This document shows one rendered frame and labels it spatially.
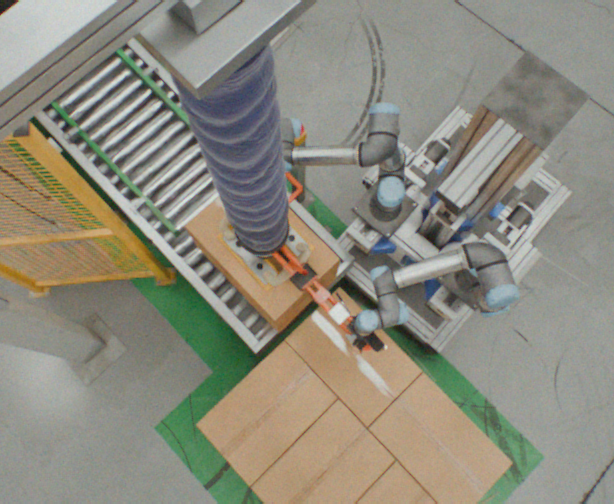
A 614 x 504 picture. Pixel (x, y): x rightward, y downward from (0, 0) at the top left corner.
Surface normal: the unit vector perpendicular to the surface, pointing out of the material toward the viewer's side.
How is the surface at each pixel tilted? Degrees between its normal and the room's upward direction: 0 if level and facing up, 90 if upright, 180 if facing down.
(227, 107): 78
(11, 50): 0
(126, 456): 0
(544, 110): 0
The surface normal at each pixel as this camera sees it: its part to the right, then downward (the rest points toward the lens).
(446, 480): 0.00, -0.25
